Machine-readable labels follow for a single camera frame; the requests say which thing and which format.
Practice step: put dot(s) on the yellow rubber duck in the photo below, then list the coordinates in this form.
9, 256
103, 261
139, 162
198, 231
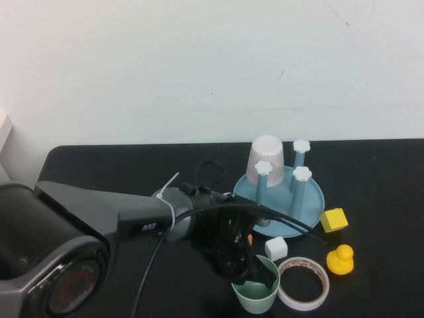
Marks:
339, 263

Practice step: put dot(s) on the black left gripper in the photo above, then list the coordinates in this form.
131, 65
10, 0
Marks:
218, 232

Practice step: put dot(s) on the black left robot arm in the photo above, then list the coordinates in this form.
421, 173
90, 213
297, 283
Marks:
83, 205

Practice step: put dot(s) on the white zip tie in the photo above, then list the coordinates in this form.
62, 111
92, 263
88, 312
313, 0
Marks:
169, 183

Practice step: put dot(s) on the yellow foam cube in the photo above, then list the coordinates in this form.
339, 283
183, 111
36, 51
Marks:
334, 220

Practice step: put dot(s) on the white foam cube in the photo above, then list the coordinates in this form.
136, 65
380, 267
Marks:
275, 247

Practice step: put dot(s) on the blue cup stand with pegs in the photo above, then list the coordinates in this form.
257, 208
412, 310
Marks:
308, 205

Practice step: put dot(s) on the white cabinet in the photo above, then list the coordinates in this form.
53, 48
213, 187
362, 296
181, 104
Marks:
5, 132

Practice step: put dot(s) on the pale pink speckled cup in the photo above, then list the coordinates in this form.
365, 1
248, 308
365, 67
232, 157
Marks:
268, 152

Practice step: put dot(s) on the pale green cup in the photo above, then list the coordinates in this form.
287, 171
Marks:
255, 303

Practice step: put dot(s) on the orange foam cube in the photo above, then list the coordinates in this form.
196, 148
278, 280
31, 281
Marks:
250, 238

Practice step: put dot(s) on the white tape roll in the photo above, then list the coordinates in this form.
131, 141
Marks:
323, 275

